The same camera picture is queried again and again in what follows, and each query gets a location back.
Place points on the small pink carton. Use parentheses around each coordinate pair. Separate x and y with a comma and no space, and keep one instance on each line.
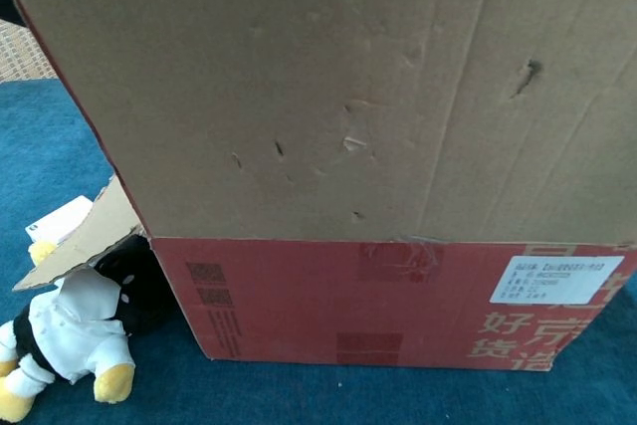
(57,221)

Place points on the red cardboard box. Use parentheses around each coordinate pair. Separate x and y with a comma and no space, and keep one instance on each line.
(298,96)

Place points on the blue felt table cover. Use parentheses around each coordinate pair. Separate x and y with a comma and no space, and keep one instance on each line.
(50,146)

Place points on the woven rattan folding screen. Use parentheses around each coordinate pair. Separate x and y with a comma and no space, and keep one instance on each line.
(22,57)

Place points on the black plush toy white coat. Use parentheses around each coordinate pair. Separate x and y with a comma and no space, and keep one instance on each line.
(74,330)

